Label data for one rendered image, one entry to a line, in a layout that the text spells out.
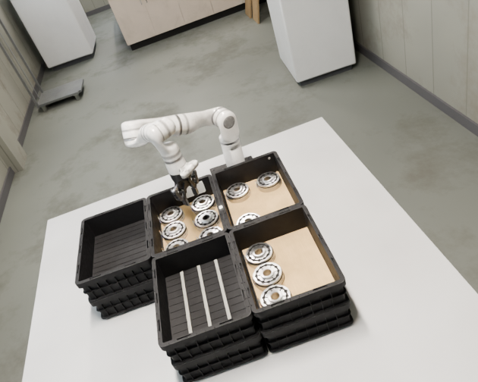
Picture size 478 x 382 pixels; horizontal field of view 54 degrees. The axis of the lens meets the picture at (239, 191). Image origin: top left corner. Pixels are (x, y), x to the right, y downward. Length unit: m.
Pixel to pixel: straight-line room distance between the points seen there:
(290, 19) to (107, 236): 2.76
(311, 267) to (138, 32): 5.70
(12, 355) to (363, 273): 2.24
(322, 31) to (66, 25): 4.07
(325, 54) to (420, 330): 3.25
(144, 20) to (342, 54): 3.28
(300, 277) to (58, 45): 6.26
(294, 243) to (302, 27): 2.87
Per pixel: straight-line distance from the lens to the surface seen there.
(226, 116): 2.08
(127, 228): 2.14
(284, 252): 1.72
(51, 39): 7.44
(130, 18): 6.93
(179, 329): 1.64
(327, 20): 4.40
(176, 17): 6.97
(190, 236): 1.93
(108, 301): 1.92
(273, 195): 1.97
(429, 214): 2.99
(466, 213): 3.00
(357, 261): 1.82
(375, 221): 1.95
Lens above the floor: 2.06
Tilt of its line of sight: 37 degrees down
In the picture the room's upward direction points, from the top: 20 degrees counter-clockwise
